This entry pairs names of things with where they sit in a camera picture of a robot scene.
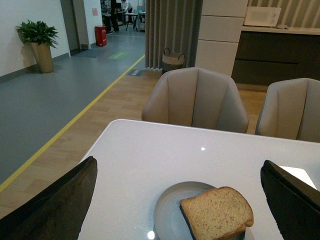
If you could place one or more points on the dark kitchen counter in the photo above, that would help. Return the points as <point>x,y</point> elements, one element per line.
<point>264,58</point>

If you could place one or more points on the person in dark clothes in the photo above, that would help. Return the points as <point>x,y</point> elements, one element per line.
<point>110,15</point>

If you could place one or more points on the beige chair on left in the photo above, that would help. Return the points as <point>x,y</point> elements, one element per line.
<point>196,97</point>

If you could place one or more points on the beige chair on right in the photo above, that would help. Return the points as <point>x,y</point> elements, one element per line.
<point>291,110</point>

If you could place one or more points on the white tall cabinet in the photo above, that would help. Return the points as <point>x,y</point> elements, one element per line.
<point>219,34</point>

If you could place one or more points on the grey round plate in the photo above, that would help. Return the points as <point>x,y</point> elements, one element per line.
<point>169,221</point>

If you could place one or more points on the slice of brown bread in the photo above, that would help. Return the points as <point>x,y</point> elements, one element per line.
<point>217,214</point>

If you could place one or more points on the white microwave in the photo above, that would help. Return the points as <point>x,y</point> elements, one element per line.
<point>257,16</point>

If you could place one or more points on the grey floor mat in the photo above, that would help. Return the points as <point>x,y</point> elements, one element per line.
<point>136,72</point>

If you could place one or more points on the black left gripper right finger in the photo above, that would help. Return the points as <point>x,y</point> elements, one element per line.
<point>294,204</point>

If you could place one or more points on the person in white shirt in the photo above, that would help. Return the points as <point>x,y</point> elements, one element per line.
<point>127,8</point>

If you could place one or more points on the red bin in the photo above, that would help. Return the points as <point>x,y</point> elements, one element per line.
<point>100,35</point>

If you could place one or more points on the woven laundry basket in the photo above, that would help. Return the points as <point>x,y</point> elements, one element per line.
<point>172,60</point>

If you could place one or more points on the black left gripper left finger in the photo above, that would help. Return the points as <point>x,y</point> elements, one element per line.
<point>57,212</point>

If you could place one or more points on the beige chair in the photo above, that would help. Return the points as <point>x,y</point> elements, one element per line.
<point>291,110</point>
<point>196,97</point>

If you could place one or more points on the green potted plant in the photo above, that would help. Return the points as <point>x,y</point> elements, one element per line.
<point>41,38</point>

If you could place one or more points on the distant folding table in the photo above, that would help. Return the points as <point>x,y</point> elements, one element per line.
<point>138,20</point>

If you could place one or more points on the grey curtain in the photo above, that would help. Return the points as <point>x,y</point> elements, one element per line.
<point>173,24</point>

